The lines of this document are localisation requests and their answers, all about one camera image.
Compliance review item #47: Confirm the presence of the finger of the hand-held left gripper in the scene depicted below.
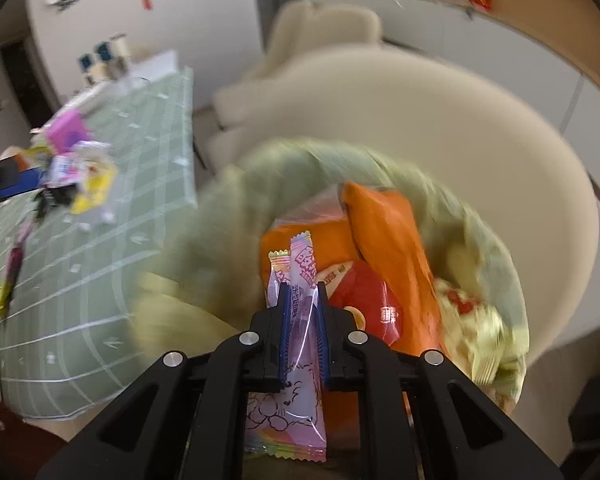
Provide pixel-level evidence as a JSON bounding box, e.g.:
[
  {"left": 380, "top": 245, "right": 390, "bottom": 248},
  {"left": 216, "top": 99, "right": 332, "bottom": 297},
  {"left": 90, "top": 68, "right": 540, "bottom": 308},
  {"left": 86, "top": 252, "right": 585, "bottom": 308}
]
[{"left": 0, "top": 157, "right": 46, "bottom": 208}]

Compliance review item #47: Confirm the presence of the bin with yellow plastic bag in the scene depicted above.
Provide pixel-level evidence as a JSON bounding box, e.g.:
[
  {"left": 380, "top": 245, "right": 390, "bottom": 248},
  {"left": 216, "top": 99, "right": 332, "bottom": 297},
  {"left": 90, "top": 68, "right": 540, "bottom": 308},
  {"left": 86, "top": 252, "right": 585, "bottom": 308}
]
[{"left": 135, "top": 135, "right": 531, "bottom": 411}]

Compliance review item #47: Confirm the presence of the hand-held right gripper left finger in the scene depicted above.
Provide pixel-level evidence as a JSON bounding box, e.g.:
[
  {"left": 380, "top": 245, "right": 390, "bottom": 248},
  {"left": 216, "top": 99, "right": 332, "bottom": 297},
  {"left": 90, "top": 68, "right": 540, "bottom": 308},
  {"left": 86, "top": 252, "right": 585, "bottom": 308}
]
[{"left": 35, "top": 282, "right": 291, "bottom": 480}]

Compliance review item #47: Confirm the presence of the wooden wall shelf unit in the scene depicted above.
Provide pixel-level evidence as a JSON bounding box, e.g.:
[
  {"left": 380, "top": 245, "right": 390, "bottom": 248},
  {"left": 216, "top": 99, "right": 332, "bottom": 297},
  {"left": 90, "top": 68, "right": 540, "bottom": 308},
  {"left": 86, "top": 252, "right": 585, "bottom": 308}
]
[{"left": 300, "top": 0, "right": 600, "bottom": 81}]

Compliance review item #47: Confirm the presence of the blue bottle with dark lid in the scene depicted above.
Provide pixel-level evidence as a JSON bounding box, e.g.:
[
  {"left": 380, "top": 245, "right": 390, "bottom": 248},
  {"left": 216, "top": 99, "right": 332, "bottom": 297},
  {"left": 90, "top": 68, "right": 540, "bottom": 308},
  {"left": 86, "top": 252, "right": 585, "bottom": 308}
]
[{"left": 94, "top": 42, "right": 112, "bottom": 81}]

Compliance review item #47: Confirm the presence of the white bottle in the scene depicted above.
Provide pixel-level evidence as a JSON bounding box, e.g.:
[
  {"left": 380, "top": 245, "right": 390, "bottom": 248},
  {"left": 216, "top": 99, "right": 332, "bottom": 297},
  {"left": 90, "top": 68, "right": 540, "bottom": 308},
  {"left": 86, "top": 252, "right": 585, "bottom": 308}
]
[{"left": 109, "top": 34, "right": 130, "bottom": 73}]

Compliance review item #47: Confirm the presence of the white red wrapper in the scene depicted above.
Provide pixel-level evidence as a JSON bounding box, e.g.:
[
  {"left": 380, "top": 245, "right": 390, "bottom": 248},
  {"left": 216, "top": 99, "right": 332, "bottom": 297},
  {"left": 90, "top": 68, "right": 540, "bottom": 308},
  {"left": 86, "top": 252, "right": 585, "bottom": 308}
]
[{"left": 435, "top": 280, "right": 506, "bottom": 386}]

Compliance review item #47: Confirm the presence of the green checked tablecloth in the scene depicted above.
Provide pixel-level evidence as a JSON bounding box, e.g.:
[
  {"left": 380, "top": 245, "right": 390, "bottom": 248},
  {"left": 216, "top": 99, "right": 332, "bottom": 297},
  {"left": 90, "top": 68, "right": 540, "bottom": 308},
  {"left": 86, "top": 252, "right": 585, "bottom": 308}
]
[{"left": 0, "top": 65, "right": 201, "bottom": 418}]

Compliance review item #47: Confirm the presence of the white and yellow toy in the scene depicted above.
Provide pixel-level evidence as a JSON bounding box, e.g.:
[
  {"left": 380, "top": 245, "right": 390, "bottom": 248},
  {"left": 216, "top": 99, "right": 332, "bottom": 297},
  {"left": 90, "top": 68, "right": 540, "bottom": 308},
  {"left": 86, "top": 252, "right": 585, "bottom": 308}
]
[{"left": 69, "top": 140, "right": 118, "bottom": 226}]

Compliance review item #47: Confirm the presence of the white sideboard cabinet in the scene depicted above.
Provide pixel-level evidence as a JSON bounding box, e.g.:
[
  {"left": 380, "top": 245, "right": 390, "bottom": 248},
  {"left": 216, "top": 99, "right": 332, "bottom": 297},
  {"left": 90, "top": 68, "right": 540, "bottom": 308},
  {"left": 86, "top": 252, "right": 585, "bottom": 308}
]
[{"left": 300, "top": 0, "right": 600, "bottom": 241}]

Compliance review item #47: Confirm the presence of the pink toy box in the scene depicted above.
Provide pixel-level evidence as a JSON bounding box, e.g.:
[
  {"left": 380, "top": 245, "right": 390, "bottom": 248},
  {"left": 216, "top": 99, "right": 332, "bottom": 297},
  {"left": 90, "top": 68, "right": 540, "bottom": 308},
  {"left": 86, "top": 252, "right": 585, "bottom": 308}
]
[{"left": 45, "top": 110, "right": 88, "bottom": 153}]

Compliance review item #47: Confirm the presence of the orange snack packet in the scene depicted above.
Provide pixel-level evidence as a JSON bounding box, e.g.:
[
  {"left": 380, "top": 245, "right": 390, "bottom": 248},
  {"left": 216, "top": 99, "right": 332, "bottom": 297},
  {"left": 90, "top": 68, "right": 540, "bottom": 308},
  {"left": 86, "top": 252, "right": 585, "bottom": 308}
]
[{"left": 261, "top": 181, "right": 443, "bottom": 356}]

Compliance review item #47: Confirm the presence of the pink candy packet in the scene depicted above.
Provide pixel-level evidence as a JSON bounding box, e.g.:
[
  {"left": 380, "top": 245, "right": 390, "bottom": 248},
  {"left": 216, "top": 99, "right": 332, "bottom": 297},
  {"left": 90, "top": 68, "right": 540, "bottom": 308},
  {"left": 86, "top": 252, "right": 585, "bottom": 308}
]
[{"left": 245, "top": 230, "right": 328, "bottom": 463}]

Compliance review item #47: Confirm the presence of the pile of snack wrappers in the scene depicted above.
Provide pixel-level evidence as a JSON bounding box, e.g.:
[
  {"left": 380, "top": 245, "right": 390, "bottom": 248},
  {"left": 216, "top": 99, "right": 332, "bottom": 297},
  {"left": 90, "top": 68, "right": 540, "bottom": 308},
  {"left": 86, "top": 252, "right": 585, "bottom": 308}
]
[{"left": 27, "top": 142, "right": 83, "bottom": 218}]

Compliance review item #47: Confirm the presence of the red snack packet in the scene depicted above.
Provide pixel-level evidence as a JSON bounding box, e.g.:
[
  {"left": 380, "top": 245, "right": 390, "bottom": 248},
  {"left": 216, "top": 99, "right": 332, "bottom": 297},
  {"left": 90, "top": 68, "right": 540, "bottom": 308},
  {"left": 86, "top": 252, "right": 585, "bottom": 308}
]
[{"left": 327, "top": 260, "right": 406, "bottom": 346}]

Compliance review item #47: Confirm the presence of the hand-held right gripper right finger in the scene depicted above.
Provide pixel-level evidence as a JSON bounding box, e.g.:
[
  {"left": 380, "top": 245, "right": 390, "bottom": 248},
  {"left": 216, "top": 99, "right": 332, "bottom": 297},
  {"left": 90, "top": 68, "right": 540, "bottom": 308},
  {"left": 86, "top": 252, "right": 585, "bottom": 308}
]
[{"left": 316, "top": 281, "right": 566, "bottom": 480}]

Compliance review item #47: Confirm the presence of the dark wooden door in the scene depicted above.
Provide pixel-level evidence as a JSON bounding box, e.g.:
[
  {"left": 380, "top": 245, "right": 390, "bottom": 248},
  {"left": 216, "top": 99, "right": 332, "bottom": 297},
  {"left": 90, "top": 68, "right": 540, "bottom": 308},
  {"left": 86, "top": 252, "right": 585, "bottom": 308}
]
[{"left": 0, "top": 40, "right": 56, "bottom": 126}]

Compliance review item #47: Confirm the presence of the magenta yellow strip wrapper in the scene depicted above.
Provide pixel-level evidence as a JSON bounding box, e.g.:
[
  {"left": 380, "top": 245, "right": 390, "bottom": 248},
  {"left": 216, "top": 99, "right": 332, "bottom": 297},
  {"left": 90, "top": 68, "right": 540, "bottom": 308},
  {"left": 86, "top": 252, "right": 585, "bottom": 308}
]
[{"left": 0, "top": 220, "right": 33, "bottom": 318}]

